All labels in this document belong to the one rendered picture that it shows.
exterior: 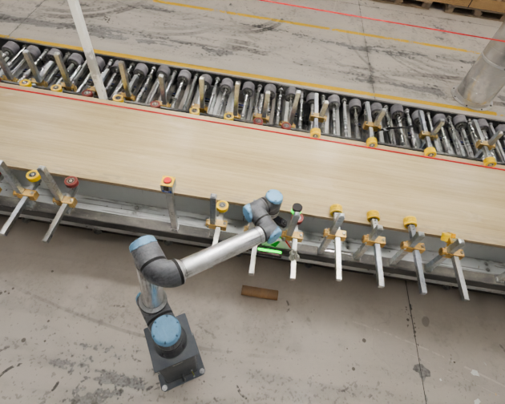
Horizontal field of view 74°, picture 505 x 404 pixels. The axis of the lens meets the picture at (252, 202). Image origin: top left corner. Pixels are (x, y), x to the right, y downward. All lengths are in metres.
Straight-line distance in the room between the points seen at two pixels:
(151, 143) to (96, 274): 1.21
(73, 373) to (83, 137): 1.67
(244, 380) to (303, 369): 0.45
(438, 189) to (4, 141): 3.11
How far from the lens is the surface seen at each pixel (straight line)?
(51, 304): 3.13
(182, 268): 1.43
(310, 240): 2.51
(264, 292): 2.85
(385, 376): 3.05
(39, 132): 2.89
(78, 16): 2.71
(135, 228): 2.43
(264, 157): 2.52
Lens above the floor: 2.73
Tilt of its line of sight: 54 degrees down
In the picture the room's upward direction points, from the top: 10 degrees clockwise
